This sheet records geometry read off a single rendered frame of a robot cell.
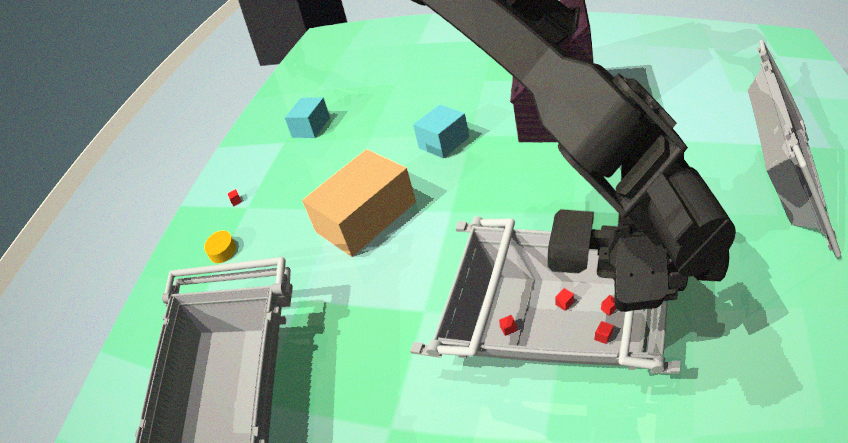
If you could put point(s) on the orange block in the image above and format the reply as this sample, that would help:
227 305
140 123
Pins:
359 201

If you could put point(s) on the yellow cylinder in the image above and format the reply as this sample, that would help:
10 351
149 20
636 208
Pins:
220 246

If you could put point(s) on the light blue cube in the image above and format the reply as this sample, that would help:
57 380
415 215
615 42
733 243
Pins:
307 118
441 131

